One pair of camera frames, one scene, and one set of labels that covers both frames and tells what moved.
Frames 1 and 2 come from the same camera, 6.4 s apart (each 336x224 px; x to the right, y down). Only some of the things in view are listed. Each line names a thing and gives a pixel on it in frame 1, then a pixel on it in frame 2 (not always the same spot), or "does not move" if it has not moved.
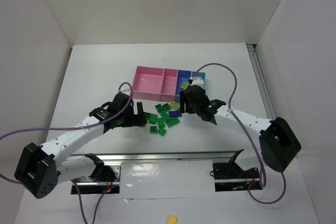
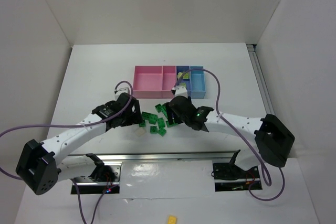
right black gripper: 189,100 to 171,114
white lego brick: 140,131 does not move
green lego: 153,119 does not move
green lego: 153,129 does not move
